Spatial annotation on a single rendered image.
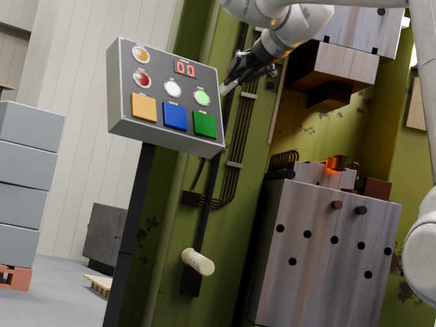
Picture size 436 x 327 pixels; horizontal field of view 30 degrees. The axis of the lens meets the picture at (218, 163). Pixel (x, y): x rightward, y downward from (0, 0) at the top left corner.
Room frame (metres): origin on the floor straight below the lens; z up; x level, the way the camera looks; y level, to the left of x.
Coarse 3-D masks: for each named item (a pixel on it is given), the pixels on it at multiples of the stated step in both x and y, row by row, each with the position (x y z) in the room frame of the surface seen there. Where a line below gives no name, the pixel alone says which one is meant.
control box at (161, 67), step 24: (120, 48) 2.26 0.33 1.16; (144, 48) 2.31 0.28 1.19; (120, 72) 2.22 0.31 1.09; (144, 72) 2.27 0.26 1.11; (168, 72) 2.32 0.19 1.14; (192, 72) 2.38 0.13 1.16; (216, 72) 2.44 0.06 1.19; (120, 96) 2.19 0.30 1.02; (168, 96) 2.29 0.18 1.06; (192, 96) 2.34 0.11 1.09; (216, 96) 2.40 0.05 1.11; (120, 120) 2.16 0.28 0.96; (144, 120) 2.20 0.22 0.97; (192, 120) 2.30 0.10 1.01; (216, 120) 2.36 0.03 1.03; (168, 144) 2.29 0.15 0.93; (192, 144) 2.30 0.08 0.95; (216, 144) 2.32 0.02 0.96
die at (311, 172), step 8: (288, 168) 2.59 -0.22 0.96; (296, 168) 2.51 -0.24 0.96; (304, 168) 2.52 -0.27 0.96; (312, 168) 2.52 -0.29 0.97; (320, 168) 2.52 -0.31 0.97; (328, 168) 2.53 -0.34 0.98; (296, 176) 2.52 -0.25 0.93; (304, 176) 2.52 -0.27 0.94; (312, 176) 2.52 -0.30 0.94; (320, 176) 2.52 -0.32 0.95; (328, 176) 2.53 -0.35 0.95; (336, 176) 2.53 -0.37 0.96; (344, 176) 2.53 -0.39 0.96; (352, 176) 2.54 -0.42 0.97; (312, 184) 2.52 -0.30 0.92; (320, 184) 2.53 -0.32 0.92; (328, 184) 2.53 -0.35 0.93; (336, 184) 2.53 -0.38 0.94; (344, 184) 2.53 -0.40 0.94; (352, 184) 2.54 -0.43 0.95
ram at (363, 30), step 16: (336, 16) 2.52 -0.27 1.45; (352, 16) 2.52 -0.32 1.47; (368, 16) 2.53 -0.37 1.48; (384, 16) 2.54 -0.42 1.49; (400, 16) 2.54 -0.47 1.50; (320, 32) 2.51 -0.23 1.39; (336, 32) 2.52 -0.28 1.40; (352, 32) 2.53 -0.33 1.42; (368, 32) 2.53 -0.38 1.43; (384, 32) 2.54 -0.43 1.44; (304, 48) 2.65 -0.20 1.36; (352, 48) 2.53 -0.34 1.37; (368, 48) 2.53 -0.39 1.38; (384, 48) 2.54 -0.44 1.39
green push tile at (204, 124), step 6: (192, 114) 2.31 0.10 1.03; (198, 114) 2.31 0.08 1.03; (204, 114) 2.33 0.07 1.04; (198, 120) 2.30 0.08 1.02; (204, 120) 2.32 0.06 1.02; (210, 120) 2.33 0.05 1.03; (198, 126) 2.29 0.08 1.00; (204, 126) 2.31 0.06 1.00; (210, 126) 2.32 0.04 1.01; (198, 132) 2.28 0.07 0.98; (204, 132) 2.30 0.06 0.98; (210, 132) 2.31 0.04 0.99; (216, 132) 2.33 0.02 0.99; (216, 138) 2.32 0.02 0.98
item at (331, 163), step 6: (336, 156) 2.48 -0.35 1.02; (342, 156) 2.43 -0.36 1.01; (348, 156) 2.44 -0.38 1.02; (318, 162) 2.67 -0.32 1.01; (330, 162) 2.51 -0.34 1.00; (336, 162) 2.49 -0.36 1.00; (342, 162) 2.43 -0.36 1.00; (330, 168) 2.51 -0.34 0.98; (336, 168) 2.45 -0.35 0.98; (342, 168) 2.44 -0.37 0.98
